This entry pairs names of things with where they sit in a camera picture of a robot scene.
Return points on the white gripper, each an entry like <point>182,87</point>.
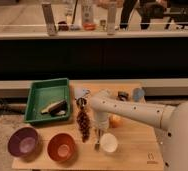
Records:
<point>101,121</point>

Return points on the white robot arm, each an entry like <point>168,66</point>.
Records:
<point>172,119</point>

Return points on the green plastic tray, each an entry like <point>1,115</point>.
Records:
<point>44,93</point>

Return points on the orange fruit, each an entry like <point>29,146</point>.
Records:
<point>115,121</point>

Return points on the dark grape bunch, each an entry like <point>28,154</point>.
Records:
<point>83,121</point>

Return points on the small white bowl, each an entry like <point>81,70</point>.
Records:
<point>109,143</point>

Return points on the dark small can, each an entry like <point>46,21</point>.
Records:
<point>123,96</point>

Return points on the wooden board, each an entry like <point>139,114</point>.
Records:
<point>137,150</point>

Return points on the dark eggplant toy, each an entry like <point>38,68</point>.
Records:
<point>56,108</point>

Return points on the orange bowl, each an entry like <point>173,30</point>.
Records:
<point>61,147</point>

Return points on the purple bowl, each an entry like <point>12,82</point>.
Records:
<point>23,142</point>

